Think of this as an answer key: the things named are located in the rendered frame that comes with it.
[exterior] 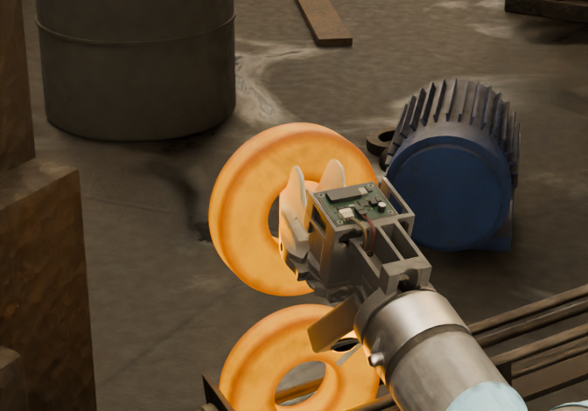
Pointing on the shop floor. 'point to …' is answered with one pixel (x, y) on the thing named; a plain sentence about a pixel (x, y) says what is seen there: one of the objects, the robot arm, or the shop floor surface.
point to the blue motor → (457, 166)
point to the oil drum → (136, 52)
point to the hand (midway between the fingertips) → (295, 190)
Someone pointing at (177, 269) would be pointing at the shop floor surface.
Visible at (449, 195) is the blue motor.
